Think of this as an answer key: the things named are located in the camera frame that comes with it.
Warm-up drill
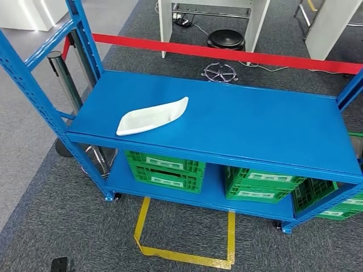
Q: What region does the red barrier belt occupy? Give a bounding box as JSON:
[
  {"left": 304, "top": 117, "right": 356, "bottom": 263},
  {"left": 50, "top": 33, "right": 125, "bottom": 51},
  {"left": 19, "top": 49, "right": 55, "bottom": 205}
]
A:
[{"left": 61, "top": 33, "right": 363, "bottom": 75}]

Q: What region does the green plastic crate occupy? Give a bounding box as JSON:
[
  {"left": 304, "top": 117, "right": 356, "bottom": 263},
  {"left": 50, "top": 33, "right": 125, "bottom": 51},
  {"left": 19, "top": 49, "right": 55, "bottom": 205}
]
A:
[
  {"left": 125, "top": 150, "right": 207, "bottom": 195},
  {"left": 225, "top": 166, "right": 307, "bottom": 205},
  {"left": 292, "top": 131, "right": 363, "bottom": 222}
]

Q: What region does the blue metal shelf rack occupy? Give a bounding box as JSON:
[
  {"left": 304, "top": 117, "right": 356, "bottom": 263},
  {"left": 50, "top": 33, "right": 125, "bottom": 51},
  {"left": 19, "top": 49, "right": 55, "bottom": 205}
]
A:
[{"left": 0, "top": 0, "right": 363, "bottom": 235}]

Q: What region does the white floor cable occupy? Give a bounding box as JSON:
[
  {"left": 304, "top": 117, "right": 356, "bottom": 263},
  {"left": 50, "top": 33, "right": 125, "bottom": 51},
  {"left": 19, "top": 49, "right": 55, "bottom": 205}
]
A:
[{"left": 239, "top": 59, "right": 349, "bottom": 75}]

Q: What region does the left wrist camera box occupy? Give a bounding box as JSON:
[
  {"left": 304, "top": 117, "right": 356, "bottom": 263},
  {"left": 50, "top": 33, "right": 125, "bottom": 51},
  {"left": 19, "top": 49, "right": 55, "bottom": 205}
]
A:
[{"left": 50, "top": 256, "right": 75, "bottom": 272}]

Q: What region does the yellow floor tape square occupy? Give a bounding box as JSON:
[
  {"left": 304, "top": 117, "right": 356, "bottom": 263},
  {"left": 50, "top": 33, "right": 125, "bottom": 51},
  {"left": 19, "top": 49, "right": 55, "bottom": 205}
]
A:
[{"left": 133, "top": 197, "right": 236, "bottom": 270}]

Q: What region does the black floor cable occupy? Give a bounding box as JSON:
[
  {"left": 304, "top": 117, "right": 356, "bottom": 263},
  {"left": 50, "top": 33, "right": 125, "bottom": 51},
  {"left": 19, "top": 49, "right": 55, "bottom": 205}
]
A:
[{"left": 174, "top": 16, "right": 195, "bottom": 28}]

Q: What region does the black round stool seat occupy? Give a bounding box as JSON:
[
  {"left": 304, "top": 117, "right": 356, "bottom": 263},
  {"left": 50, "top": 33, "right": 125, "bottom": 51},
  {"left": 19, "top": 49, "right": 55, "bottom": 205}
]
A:
[{"left": 206, "top": 29, "right": 246, "bottom": 52}]

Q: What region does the white curved plastic part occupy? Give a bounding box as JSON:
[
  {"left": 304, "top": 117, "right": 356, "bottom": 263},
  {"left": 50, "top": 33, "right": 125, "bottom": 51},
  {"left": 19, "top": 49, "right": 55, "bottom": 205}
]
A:
[{"left": 115, "top": 96, "right": 189, "bottom": 137}]

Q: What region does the white lit display block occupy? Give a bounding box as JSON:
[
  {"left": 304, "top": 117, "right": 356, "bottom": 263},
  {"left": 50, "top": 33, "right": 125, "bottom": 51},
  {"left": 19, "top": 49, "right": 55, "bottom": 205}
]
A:
[{"left": 0, "top": 0, "right": 69, "bottom": 32}]

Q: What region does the white desk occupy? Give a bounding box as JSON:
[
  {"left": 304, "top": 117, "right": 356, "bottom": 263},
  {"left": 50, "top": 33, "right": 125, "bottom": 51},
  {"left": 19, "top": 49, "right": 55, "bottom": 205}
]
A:
[
  {"left": 294, "top": 0, "right": 363, "bottom": 61},
  {"left": 157, "top": 0, "right": 271, "bottom": 59}
]

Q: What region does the chrome stanchion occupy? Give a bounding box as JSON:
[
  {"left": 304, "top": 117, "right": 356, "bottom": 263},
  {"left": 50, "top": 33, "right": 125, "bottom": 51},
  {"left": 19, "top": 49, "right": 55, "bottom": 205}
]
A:
[
  {"left": 69, "top": 29, "right": 97, "bottom": 91},
  {"left": 47, "top": 50, "right": 118, "bottom": 179}
]

